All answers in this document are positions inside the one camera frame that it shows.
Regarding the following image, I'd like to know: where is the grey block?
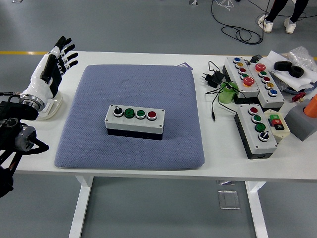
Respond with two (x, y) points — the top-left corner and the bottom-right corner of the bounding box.
(284, 98), (317, 142)

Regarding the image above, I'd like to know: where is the grey four-button control box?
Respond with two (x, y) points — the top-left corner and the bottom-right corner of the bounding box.
(234, 104), (278, 160)
(104, 104), (166, 141)

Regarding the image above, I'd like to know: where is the red valve knob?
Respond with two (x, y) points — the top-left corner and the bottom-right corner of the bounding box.
(291, 91), (307, 102)

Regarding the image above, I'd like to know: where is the blue rimmed plate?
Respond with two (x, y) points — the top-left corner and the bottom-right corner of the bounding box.
(282, 81), (317, 95)

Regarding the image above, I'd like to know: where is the white table leg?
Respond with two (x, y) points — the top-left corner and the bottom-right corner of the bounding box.
(245, 180), (269, 238)
(68, 176), (94, 238)

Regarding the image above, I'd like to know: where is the white floor string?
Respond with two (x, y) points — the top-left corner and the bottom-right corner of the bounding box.
(214, 0), (235, 12)

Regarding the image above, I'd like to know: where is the metal floor socket plate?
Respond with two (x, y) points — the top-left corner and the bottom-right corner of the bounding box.
(217, 189), (241, 210)

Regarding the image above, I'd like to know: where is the person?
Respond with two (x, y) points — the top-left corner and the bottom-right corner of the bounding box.
(258, 0), (310, 34)

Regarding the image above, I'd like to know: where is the blue-grey woven mat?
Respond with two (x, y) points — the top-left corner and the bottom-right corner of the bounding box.
(54, 64), (206, 171)

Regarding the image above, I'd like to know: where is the green tape roll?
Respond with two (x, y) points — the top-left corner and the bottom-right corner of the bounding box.
(218, 81), (239, 104)

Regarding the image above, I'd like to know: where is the beige tray with white switch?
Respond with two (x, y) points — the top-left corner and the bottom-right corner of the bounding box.
(37, 91), (64, 121)

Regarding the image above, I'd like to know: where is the black power adapter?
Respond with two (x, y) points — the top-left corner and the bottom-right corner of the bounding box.
(200, 70), (223, 88)

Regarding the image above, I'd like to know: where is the white paper sheet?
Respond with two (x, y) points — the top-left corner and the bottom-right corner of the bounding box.
(266, 50), (317, 91)

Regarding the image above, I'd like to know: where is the black adapter cord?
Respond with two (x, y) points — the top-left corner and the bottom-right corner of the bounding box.
(205, 60), (239, 122)

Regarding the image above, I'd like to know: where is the black floor cable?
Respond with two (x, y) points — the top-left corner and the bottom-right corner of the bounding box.
(210, 0), (264, 45)

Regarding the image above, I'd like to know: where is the clear bubble wrap bag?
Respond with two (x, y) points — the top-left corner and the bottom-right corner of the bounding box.
(281, 46), (317, 84)

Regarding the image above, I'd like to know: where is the purple edged card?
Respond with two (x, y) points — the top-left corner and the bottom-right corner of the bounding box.
(177, 61), (194, 71)

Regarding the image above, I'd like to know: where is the cream three-button switch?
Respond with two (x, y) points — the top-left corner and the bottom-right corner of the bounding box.
(263, 109), (290, 144)

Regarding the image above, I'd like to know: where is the orange cylinder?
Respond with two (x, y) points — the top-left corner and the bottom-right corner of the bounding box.
(304, 93), (317, 119)

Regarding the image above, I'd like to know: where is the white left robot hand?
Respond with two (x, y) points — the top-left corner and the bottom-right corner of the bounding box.
(21, 36), (79, 105)

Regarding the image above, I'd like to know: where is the five-button box with red mushroom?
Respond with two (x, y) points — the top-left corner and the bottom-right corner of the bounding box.
(247, 63), (286, 112)
(222, 57), (261, 104)

